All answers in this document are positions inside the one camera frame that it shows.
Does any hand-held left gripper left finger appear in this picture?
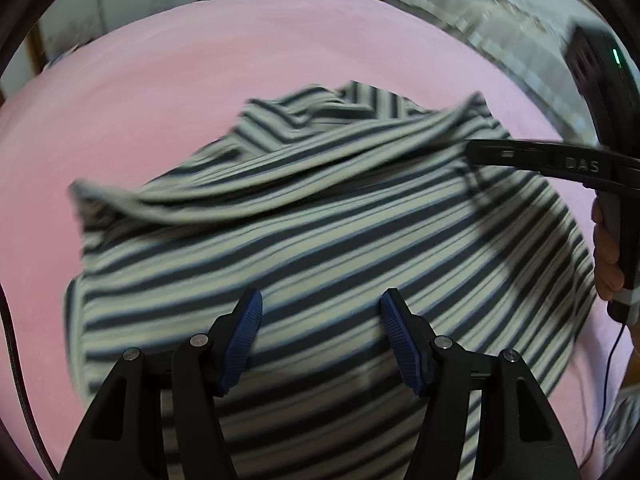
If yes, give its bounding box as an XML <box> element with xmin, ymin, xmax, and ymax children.
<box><xmin>57</xmin><ymin>287</ymin><xmax>264</xmax><ymax>480</ymax></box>

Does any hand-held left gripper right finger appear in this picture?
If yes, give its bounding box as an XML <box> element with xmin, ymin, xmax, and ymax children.
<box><xmin>380</xmin><ymin>287</ymin><xmax>583</xmax><ymax>480</ymax></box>

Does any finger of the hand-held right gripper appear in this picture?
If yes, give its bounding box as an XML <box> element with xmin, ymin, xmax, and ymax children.
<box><xmin>464</xmin><ymin>138</ymin><xmax>553</xmax><ymax>177</ymax></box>

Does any striped shirt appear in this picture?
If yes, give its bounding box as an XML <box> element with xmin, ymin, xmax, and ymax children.
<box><xmin>62</xmin><ymin>80</ymin><xmax>601</xmax><ymax>480</ymax></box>

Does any person's right hand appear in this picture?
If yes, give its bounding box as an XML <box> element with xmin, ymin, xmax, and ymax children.
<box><xmin>591</xmin><ymin>200</ymin><xmax>626</xmax><ymax>302</ymax></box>

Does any pink bed sheet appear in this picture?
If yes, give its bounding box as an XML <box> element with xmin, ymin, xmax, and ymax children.
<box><xmin>0</xmin><ymin>0</ymin><xmax>640</xmax><ymax>480</ymax></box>

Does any floral glass wardrobe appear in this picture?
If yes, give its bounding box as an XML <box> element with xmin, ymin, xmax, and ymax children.
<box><xmin>27</xmin><ymin>0</ymin><xmax>306</xmax><ymax>73</ymax></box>

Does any thin black cable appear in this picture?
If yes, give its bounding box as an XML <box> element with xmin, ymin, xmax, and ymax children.
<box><xmin>590</xmin><ymin>320</ymin><xmax>628</xmax><ymax>466</ymax></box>

